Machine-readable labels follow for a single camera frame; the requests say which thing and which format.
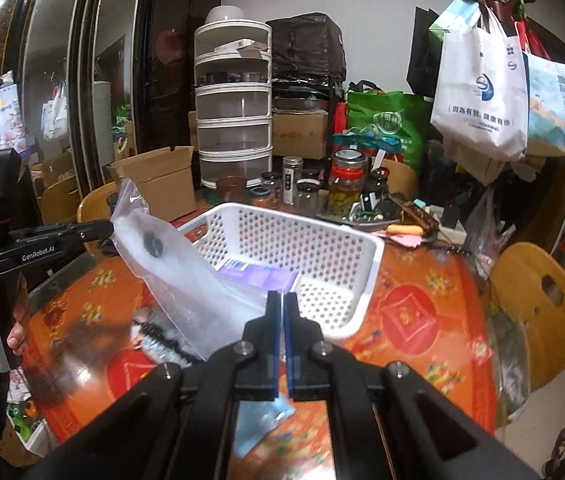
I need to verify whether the light blue packet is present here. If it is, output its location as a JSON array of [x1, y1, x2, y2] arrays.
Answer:
[[235, 395, 296, 458]]

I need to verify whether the wooden chair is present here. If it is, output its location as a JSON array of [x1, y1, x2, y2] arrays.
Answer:
[[380, 159, 421, 196], [490, 242, 565, 391], [76, 182, 123, 253]]

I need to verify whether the white perforated plastic basket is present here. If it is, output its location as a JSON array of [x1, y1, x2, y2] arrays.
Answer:
[[175, 202, 386, 339]]

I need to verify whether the black covered appliance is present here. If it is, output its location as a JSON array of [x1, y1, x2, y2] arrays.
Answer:
[[265, 12, 347, 81]]

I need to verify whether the open cardboard box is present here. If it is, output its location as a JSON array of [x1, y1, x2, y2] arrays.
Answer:
[[105, 146, 198, 223]]

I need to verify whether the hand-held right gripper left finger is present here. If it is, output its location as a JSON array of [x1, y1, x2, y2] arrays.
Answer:
[[25, 291, 283, 480]]

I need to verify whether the clear plastic bag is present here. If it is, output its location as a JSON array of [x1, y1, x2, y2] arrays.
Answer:
[[111, 177, 273, 361]]

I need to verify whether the closed brown cardboard box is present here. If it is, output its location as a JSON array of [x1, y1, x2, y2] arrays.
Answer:
[[270, 110, 331, 158]]

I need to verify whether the orange printed tablecloth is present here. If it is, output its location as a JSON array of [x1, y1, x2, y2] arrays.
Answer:
[[17, 210, 506, 480]]

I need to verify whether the small glass jar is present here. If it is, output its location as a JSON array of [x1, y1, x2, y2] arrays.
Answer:
[[295, 182, 321, 216]]

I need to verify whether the black tote bag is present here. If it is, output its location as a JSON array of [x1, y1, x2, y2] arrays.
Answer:
[[407, 6, 446, 98]]

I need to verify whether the white power strip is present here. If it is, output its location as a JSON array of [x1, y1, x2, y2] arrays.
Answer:
[[437, 227, 468, 247]]

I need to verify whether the crumpled plastic bag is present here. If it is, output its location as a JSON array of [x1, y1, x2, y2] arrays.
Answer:
[[483, 305, 531, 426]]

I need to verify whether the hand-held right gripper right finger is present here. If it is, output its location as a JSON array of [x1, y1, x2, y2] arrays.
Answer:
[[284, 292, 543, 480]]

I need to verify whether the green shopping bag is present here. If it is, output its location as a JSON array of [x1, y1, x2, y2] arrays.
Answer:
[[345, 87, 433, 176]]

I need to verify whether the white tiered storage rack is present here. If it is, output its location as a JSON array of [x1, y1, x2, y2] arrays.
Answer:
[[193, 20, 274, 191]]

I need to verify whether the blue printed tote bag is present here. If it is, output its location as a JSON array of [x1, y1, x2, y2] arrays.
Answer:
[[520, 22, 565, 157]]

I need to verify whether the purple packet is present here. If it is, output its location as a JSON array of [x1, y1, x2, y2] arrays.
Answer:
[[217, 259, 301, 293]]

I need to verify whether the black and white soft item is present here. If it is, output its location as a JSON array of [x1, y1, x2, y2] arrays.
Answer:
[[130, 310, 203, 363]]

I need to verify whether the white tote bag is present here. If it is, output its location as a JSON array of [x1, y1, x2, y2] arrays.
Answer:
[[430, 0, 528, 161]]

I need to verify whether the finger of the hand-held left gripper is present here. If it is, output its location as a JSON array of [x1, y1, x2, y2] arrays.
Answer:
[[10, 219, 114, 248]]

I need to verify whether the wall calendar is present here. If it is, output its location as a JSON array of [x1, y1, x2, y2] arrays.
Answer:
[[0, 70, 28, 153]]

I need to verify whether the large glass pickle jar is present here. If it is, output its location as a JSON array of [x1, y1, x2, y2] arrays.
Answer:
[[327, 149, 369, 218]]

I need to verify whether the brown round container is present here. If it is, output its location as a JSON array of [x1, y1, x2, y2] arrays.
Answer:
[[215, 176, 249, 204]]

